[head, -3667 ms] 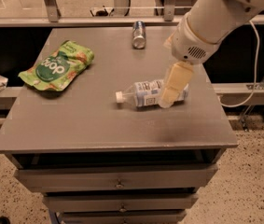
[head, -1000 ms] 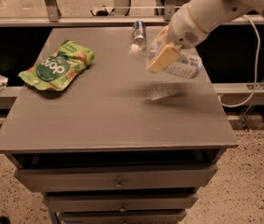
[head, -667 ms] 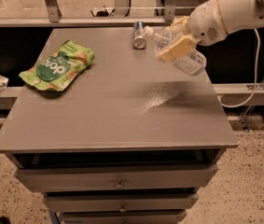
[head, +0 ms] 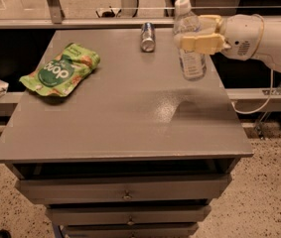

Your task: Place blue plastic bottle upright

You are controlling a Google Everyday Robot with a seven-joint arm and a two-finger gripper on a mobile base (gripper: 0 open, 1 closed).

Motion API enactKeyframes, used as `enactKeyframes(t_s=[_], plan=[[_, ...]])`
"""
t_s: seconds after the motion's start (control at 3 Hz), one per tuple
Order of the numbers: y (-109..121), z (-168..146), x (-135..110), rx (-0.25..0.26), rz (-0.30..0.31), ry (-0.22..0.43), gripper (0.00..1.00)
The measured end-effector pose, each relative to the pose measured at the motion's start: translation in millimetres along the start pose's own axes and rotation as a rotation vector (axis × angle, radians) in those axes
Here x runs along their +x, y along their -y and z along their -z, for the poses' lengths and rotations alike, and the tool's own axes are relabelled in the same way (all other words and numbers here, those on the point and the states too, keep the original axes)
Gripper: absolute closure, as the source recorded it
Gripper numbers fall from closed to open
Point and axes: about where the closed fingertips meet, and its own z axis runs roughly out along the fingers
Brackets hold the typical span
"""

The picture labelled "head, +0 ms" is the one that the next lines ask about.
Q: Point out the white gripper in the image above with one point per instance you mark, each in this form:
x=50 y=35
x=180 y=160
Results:
x=239 y=36

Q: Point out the clear blue-labelled plastic bottle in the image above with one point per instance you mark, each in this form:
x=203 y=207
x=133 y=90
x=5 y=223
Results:
x=185 y=31

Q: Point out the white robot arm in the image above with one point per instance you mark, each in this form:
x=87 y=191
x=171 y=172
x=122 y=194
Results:
x=269 y=49

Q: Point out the silver blue drink can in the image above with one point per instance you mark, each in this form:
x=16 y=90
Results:
x=147 y=37

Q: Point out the grey drawer cabinet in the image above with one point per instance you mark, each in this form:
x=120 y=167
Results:
x=136 y=151

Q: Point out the green snack pouch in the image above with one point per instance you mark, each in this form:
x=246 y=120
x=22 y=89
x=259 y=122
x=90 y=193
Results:
x=62 y=74

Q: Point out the metal guard rail frame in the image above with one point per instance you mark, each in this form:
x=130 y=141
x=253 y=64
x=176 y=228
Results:
x=72 y=14

